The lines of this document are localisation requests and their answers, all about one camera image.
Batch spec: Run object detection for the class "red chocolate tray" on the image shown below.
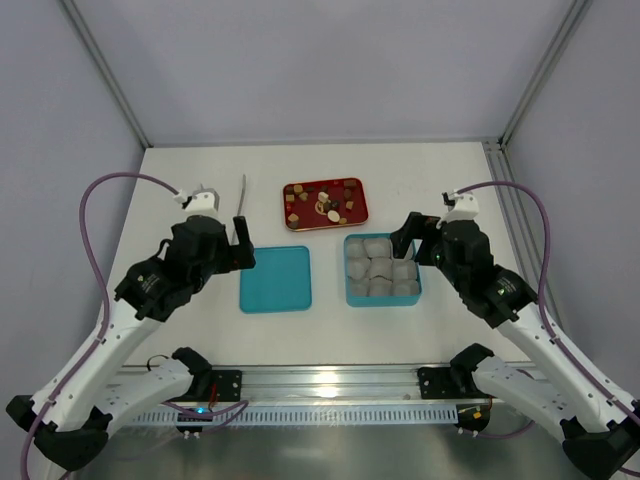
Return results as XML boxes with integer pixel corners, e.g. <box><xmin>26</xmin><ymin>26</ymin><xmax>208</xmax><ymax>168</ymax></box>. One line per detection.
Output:
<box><xmin>282</xmin><ymin>177</ymin><xmax>369</xmax><ymax>232</ymax></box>

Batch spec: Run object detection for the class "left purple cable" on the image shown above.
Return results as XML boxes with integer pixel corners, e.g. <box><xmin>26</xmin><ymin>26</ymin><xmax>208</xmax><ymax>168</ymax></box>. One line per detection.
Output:
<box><xmin>19</xmin><ymin>172</ymin><xmax>181</xmax><ymax>479</ymax></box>

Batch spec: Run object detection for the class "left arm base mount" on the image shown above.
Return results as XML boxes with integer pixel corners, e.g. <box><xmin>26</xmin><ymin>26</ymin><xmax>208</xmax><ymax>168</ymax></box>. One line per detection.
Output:
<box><xmin>171</xmin><ymin>347</ymin><xmax>243</xmax><ymax>403</ymax></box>

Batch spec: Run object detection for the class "white oval chocolate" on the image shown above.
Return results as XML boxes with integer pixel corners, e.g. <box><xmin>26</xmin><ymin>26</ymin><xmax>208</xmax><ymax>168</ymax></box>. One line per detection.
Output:
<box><xmin>327</xmin><ymin>210</ymin><xmax>340</xmax><ymax>223</ymax></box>

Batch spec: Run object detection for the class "teal box lid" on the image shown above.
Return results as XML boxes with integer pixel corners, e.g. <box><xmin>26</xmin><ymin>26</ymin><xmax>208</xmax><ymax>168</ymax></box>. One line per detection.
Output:
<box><xmin>239</xmin><ymin>245</ymin><xmax>312</xmax><ymax>314</ymax></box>

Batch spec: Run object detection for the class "teal chocolate box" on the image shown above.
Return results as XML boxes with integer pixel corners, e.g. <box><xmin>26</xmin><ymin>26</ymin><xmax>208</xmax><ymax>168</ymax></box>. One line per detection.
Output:
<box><xmin>343</xmin><ymin>233</ymin><xmax>423</xmax><ymax>308</ymax></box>

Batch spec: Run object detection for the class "aluminium front rail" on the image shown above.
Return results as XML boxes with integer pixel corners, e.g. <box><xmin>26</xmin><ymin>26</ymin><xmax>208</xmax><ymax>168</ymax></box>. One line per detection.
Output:
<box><xmin>173</xmin><ymin>364</ymin><xmax>482</xmax><ymax>405</ymax></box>

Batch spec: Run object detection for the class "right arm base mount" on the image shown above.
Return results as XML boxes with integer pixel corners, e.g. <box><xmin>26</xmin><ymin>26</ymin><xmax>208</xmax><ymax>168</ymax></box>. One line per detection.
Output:
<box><xmin>417</xmin><ymin>343</ymin><xmax>494</xmax><ymax>400</ymax></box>

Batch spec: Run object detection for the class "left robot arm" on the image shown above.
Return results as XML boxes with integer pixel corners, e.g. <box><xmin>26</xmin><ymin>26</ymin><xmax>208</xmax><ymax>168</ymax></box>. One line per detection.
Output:
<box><xmin>6</xmin><ymin>215</ymin><xmax>256</xmax><ymax>472</ymax></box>

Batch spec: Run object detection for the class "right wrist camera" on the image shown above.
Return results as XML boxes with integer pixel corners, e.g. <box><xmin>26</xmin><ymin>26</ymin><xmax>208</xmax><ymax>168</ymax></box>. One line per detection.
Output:
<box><xmin>437</xmin><ymin>191</ymin><xmax>479</xmax><ymax>228</ymax></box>

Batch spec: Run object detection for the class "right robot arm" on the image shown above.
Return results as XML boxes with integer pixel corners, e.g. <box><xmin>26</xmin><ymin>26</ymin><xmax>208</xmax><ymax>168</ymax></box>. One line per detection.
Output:
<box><xmin>390</xmin><ymin>212</ymin><xmax>639</xmax><ymax>479</ymax></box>

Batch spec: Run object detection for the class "slotted cable duct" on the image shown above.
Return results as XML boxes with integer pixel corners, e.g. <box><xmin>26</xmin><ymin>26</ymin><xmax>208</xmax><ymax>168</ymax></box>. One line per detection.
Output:
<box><xmin>130</xmin><ymin>403</ymin><xmax>458</xmax><ymax>428</ymax></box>

